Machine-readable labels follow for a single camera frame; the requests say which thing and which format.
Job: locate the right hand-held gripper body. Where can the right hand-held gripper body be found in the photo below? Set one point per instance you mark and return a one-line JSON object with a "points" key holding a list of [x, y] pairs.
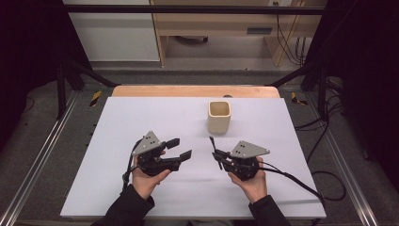
{"points": [[243, 166]]}

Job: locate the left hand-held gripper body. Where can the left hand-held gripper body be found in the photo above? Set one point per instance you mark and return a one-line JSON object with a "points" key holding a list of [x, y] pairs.
{"points": [[153, 164]]}

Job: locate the beige square cup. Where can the beige square cup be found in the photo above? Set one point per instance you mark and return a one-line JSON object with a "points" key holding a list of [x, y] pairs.
{"points": [[219, 124]]}

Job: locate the person's left hand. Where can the person's left hand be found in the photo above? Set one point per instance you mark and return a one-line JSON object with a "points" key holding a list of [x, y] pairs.
{"points": [[145, 185]]}

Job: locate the person's right hand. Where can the person's right hand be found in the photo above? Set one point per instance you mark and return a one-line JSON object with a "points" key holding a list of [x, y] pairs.
{"points": [[254, 189]]}

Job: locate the white board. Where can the white board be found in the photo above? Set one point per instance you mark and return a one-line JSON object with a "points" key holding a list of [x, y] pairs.
{"points": [[194, 194]]}

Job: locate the wooden table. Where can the wooden table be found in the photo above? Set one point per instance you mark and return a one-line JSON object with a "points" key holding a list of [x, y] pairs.
{"points": [[188, 91]]}

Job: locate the white cabinet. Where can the white cabinet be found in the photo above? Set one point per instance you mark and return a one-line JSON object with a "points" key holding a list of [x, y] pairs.
{"points": [[116, 37]]}

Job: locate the light wooden desk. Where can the light wooden desk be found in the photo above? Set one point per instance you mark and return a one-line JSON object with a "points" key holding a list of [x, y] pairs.
{"points": [[219, 23]]}

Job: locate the black curtain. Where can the black curtain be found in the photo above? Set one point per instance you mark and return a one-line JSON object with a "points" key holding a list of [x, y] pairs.
{"points": [[370, 78], [25, 62]]}

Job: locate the aluminium floor rail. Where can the aluminium floor rail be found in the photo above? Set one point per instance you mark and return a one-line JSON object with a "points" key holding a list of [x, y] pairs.
{"points": [[40, 153], [348, 175]]}

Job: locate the black metal frame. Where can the black metal frame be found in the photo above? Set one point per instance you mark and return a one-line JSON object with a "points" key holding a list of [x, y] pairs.
{"points": [[188, 9]]}

